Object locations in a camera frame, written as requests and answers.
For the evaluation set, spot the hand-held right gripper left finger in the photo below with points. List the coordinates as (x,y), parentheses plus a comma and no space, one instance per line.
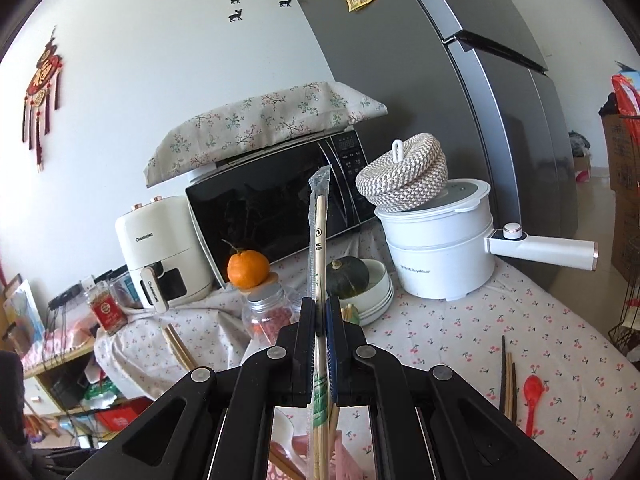
(307,340)

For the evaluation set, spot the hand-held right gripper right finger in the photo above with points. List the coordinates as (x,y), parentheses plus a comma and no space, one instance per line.
(332,355)

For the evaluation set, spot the white plastic spoon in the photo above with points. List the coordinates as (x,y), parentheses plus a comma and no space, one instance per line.
(285,425)

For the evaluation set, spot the pink plastic utensil holder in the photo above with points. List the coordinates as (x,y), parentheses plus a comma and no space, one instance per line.
(350,452)

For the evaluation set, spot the disposable chopsticks pair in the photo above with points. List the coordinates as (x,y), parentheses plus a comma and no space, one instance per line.
(320,240)

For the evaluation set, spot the tall glass spice jar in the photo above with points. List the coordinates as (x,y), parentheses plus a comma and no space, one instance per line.
(267,317)

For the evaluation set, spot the green kabocha squash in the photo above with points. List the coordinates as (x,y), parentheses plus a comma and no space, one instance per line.
(347,277)

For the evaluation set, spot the white bowl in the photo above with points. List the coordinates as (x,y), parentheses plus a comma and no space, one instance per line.
(382,285)

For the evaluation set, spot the orange fruit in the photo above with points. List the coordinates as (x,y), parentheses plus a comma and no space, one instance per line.
(248,267)

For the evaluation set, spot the cherry print tablecloth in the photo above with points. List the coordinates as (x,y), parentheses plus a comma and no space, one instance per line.
(450,330)

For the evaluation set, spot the black microwave oven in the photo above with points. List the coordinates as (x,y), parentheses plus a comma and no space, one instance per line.
(260,220)

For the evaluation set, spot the white electric cooking pot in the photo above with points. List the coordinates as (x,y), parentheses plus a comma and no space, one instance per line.
(440,255)

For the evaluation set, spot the cream air fryer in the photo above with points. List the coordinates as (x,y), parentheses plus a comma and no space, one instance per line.
(160,245)

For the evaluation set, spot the brown wooden chopstick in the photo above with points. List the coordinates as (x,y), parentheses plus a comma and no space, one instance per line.
(509,390)

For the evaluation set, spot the red cardboard box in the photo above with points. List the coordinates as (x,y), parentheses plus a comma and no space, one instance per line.
(120,417)

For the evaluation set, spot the small red labelled jar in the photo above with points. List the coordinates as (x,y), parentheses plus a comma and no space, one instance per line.
(106,310)

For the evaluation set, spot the red plastic spoon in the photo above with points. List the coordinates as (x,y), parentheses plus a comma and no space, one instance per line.
(533,392)

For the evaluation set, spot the floral cover cloth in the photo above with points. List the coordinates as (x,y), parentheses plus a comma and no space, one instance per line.
(260,125)

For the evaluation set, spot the wooden shelf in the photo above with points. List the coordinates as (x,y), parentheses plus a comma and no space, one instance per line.
(55,360)

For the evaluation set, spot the grey refrigerator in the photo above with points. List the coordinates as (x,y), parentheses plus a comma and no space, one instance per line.
(425,85)

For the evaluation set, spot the brown cardboard box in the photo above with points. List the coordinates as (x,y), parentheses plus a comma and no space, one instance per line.
(622,152)
(627,235)

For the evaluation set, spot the small red plastic bag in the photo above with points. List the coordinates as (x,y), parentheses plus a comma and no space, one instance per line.
(625,92)

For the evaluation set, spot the black deer wall stickers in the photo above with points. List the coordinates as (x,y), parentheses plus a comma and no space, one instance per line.
(260,7)

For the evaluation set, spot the red knot wall hanging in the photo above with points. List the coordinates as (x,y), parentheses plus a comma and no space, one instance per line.
(42,80)

